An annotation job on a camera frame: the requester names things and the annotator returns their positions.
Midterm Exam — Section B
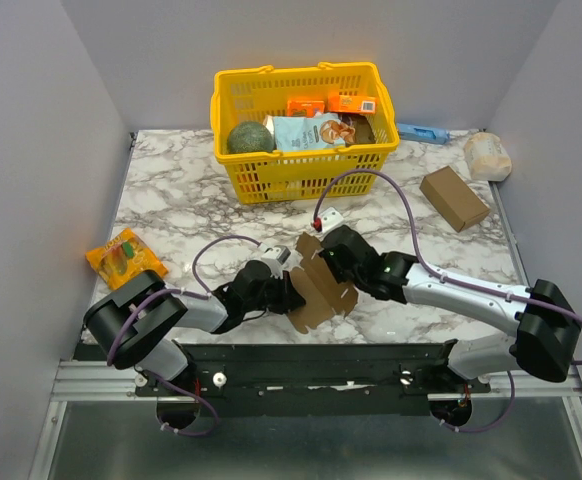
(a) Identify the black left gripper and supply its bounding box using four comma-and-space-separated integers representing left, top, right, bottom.
243, 269, 306, 315

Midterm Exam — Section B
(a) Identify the brown cardboard box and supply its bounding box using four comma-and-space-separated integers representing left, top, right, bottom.
420, 166, 490, 232
287, 233, 358, 334

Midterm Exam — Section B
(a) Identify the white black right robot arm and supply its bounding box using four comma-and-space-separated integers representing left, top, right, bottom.
320, 225, 581, 392

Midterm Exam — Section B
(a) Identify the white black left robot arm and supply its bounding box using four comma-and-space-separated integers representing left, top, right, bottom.
83, 260, 306, 395

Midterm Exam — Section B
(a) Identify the folded brown cardboard box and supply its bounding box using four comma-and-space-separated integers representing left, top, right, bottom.
420, 166, 490, 232

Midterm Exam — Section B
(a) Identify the orange snack box right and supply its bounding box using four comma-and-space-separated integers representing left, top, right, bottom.
326, 94, 377, 114

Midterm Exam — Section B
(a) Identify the orange snack box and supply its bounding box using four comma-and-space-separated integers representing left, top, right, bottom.
326, 94, 377, 114
286, 98, 326, 118

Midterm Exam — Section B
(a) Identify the orange snack box left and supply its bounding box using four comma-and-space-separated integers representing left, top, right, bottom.
286, 98, 326, 118

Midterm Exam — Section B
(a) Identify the dark brown snack packet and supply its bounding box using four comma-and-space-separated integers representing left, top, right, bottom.
340, 113, 376, 146

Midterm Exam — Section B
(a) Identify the light blue snack bag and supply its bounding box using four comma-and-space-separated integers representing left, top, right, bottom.
272, 113, 347, 152

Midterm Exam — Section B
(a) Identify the blue tissue packet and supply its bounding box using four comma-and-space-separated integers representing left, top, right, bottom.
397, 123, 450, 145

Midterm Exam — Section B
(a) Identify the orange gummy candy bag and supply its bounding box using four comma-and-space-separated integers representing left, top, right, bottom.
85, 228, 168, 290

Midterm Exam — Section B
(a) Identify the green round melon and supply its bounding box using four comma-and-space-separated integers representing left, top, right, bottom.
227, 121, 275, 154

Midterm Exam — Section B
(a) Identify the beige wrapped bread bag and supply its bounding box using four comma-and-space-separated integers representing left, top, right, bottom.
464, 132, 512, 182

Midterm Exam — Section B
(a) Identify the yellow plastic shopping basket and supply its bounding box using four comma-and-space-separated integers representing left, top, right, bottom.
210, 62, 399, 204

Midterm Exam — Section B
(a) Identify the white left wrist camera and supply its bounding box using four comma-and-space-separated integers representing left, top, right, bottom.
258, 243, 291, 279

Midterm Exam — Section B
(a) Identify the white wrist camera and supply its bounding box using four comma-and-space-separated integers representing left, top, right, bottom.
258, 243, 291, 279
312, 207, 344, 235

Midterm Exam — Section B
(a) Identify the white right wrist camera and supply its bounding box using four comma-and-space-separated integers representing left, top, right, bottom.
312, 207, 344, 235

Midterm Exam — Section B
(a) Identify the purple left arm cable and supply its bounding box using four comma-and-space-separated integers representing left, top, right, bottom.
106, 234, 265, 369

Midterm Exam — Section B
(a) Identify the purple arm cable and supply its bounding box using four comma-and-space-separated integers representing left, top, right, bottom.
315, 168, 582, 362
106, 234, 265, 369

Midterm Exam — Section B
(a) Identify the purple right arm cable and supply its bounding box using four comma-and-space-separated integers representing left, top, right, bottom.
315, 168, 582, 362

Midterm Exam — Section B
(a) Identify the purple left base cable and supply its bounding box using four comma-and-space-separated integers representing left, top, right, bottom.
150, 372, 221, 439

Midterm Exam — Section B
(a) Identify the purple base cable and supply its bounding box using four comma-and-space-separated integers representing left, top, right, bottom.
438, 369, 516, 434
150, 372, 221, 439

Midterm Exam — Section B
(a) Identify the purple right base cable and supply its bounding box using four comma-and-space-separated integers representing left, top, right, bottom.
438, 369, 516, 434

